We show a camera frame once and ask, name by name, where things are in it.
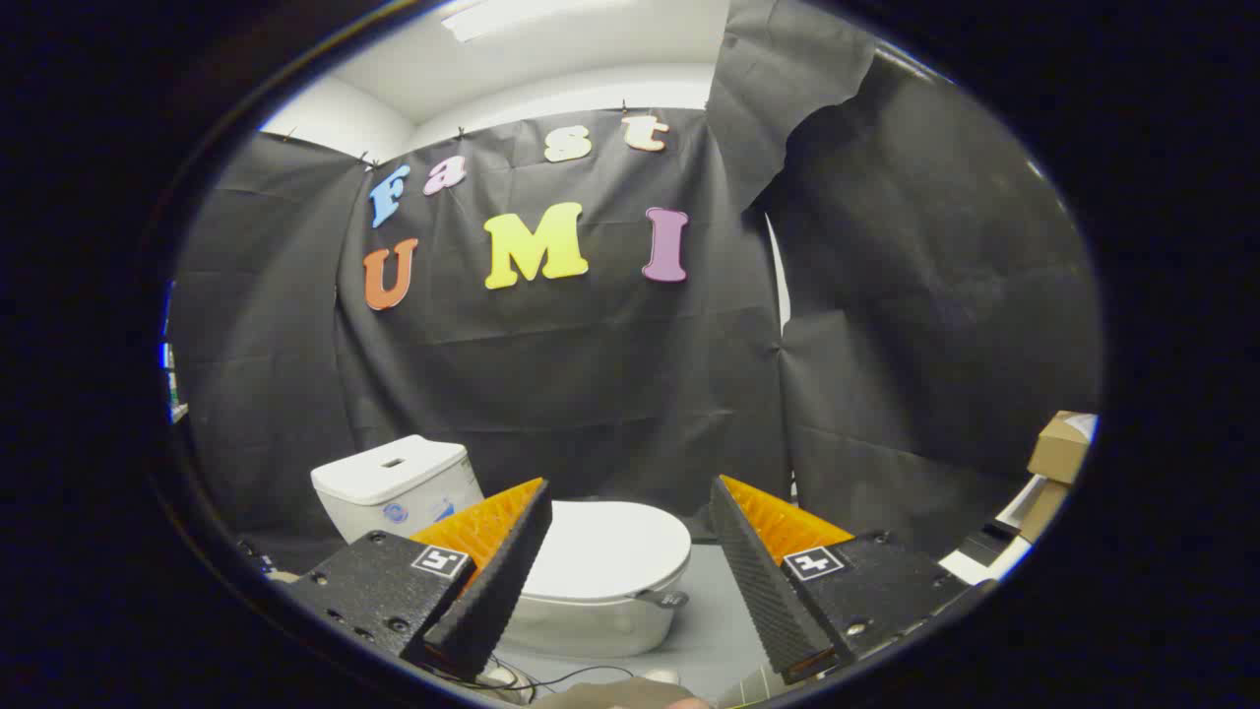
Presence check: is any white flat board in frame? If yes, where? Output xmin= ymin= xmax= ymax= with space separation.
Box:
xmin=940 ymin=475 xmax=1046 ymax=584

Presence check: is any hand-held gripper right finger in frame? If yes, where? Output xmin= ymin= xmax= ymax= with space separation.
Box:
xmin=709 ymin=475 xmax=997 ymax=686

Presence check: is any black backdrop cloth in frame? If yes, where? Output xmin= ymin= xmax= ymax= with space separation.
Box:
xmin=167 ymin=0 xmax=1103 ymax=574

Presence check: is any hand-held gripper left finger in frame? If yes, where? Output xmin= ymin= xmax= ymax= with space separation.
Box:
xmin=281 ymin=478 xmax=554 ymax=682

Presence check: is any small cardboard box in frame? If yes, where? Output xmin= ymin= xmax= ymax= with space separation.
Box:
xmin=1027 ymin=411 xmax=1098 ymax=485

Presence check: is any white toilet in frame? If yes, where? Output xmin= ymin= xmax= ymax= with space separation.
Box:
xmin=311 ymin=435 xmax=692 ymax=659

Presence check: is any thin black cable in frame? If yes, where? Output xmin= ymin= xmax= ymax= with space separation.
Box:
xmin=482 ymin=658 xmax=637 ymax=703

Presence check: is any white toilet lid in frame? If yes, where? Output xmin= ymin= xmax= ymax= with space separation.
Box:
xmin=520 ymin=500 xmax=693 ymax=607

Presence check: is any tall cardboard box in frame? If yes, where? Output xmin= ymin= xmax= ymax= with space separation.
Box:
xmin=1018 ymin=480 xmax=1070 ymax=544

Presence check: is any person's beige trouser leg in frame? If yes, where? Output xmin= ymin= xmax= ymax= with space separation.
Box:
xmin=532 ymin=677 xmax=712 ymax=709

